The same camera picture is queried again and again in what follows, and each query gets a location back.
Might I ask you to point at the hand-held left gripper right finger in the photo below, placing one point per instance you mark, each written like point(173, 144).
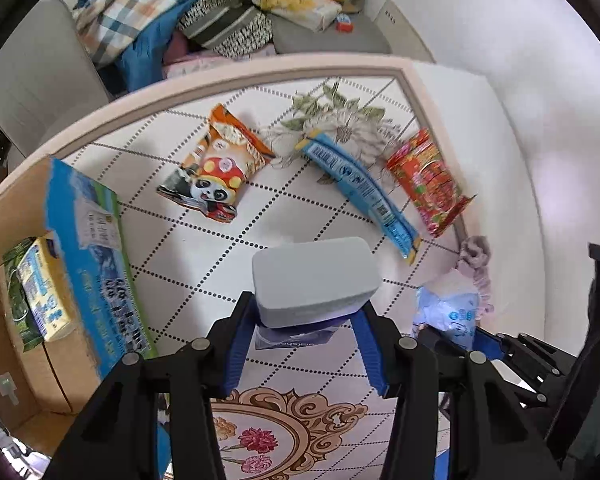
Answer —
point(373, 357)

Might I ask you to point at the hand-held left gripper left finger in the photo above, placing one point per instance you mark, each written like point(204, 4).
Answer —
point(236, 347)

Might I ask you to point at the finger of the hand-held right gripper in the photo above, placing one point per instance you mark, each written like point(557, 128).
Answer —
point(522, 350)
point(522, 385)

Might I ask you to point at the blue white tissue pack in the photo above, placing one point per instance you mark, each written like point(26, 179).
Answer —
point(447, 312)

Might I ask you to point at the grey wet wipes pack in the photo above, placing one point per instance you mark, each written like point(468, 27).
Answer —
point(314, 281)

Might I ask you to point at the cardboard box with blue flap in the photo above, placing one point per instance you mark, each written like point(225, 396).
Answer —
point(87, 270)

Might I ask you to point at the pink scrunchie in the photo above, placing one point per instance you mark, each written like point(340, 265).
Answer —
point(475, 265)

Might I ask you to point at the long blue snack packet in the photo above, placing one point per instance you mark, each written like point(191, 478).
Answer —
point(357, 190)

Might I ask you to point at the orange panda snack packet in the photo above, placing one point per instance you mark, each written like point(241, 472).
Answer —
point(217, 170)

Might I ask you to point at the red snack packet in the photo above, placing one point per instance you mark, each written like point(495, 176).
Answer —
point(426, 180)

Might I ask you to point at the yellow tissue pack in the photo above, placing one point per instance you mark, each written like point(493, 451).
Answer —
point(44, 290)

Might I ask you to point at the green packet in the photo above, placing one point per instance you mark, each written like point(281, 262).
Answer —
point(15, 300)

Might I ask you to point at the pink cloth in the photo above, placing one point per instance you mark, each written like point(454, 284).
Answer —
point(195, 63)

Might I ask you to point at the blue blanket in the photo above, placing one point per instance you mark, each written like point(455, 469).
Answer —
point(145, 62)

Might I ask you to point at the striped pillow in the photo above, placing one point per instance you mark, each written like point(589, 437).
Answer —
point(225, 22)

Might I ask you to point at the small red white packet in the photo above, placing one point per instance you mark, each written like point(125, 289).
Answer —
point(347, 23)

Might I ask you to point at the yellow white packet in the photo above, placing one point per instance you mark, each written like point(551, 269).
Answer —
point(305, 7)

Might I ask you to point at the plaid blanket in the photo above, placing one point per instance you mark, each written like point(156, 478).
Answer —
point(145, 0)

